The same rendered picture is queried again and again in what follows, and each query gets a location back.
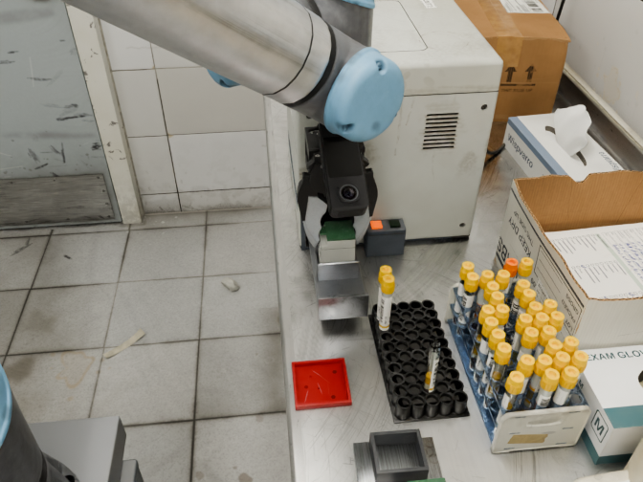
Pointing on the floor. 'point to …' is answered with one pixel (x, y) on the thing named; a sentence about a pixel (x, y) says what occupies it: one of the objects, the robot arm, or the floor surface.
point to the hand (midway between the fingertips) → (336, 241)
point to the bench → (479, 241)
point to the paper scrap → (125, 343)
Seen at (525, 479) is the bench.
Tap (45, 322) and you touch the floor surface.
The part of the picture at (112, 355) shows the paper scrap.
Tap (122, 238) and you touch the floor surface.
